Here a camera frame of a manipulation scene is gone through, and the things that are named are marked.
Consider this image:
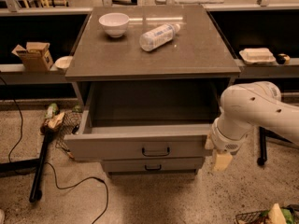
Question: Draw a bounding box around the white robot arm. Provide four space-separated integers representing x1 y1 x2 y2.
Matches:
210 81 299 171

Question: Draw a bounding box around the open cardboard box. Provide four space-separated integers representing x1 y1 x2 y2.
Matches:
11 42 53 72

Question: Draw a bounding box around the grey drawer cabinet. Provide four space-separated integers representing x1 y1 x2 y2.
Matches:
64 5 242 177

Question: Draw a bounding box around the small dark round object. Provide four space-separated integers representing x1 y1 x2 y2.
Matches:
276 53 291 64

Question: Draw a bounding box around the small white bowl on shelf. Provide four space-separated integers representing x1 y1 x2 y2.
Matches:
55 56 73 71

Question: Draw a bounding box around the grey top drawer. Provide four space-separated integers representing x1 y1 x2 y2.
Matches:
65 79 223 161

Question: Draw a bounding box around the black left table leg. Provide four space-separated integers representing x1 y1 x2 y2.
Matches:
29 133 53 203

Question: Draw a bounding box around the white bowl on cabinet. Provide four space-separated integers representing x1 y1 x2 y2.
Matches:
98 12 129 37

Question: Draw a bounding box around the grey lower drawer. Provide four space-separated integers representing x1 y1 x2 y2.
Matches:
101 157 205 173

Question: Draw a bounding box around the black table leg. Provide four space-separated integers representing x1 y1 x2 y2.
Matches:
29 133 53 203
257 127 291 166

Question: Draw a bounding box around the wire basket bottom right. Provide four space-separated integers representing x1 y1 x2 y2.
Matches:
235 204 299 224

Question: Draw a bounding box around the white takeout container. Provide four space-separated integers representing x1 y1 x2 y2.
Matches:
239 48 276 64

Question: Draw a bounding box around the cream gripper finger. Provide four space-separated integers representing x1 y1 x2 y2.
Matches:
212 149 233 171

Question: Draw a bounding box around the yellow bag in basket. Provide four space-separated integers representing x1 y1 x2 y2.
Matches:
268 203 287 224

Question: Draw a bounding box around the clear plastic bottle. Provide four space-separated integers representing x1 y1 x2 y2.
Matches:
139 24 180 51

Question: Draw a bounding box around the grey drawer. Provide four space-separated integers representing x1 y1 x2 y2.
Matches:
101 157 205 173
65 79 223 161

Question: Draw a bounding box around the brown snack bag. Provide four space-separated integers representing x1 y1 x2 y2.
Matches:
40 112 65 134

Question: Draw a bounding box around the black right table leg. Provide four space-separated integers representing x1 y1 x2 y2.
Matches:
257 127 291 166

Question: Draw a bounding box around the wire mesh basket left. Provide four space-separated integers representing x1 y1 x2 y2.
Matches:
55 111 82 155

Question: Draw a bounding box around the green bottle on floor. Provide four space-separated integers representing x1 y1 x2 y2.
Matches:
45 103 59 119

